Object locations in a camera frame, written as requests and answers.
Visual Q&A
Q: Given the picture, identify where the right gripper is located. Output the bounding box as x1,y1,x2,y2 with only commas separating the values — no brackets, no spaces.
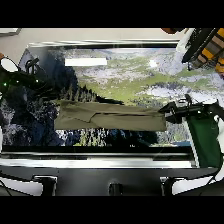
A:
158,101,188,125

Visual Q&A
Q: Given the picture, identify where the silver frame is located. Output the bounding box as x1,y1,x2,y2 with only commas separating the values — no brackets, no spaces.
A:
0,150,224,197

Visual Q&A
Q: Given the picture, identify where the white garment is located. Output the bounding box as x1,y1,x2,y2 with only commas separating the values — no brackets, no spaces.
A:
175,29,195,54

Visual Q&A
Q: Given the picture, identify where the yellow black striped garment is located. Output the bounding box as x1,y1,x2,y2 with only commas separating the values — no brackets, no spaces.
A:
181,27,224,75

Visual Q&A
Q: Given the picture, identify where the dark green garment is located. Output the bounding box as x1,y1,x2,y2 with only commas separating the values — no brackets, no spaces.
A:
185,114,222,169

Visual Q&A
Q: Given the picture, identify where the olive green shirt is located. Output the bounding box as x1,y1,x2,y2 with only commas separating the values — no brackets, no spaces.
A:
53,99,168,132

